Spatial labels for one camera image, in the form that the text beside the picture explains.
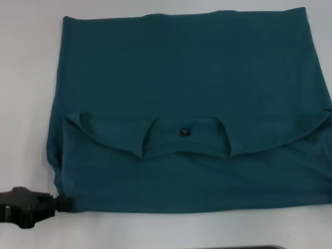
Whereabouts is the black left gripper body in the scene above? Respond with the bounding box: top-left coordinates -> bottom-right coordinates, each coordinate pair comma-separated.
0,185 -> 52,230

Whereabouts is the teal t-shirt with white print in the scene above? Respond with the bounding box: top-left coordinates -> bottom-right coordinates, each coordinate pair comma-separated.
45,7 -> 332,215

